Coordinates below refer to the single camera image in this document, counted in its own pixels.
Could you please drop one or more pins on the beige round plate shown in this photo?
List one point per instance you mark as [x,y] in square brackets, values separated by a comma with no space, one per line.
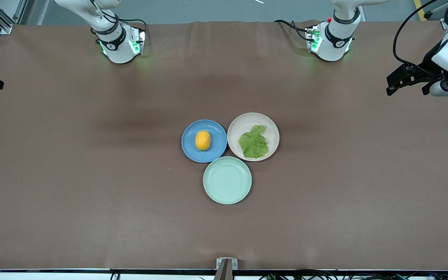
[247,120]

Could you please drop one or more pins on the blue round plate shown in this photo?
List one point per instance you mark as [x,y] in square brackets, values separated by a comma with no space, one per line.
[204,155]

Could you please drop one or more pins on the yellow lemon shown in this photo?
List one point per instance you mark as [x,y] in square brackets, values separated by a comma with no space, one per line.
[203,140]

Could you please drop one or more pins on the light green round plate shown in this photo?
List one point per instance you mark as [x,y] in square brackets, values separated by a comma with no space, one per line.
[227,180]

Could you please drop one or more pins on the brown table cover sheet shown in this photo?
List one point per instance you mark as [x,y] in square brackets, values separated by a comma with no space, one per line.
[91,194]

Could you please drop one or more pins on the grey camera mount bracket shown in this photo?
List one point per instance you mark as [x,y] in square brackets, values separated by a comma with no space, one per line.
[226,265]

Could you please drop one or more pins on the green lettuce leaf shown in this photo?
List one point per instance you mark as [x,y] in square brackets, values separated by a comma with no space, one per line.
[253,143]

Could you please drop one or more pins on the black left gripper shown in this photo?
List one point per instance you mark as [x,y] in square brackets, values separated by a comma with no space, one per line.
[428,61]

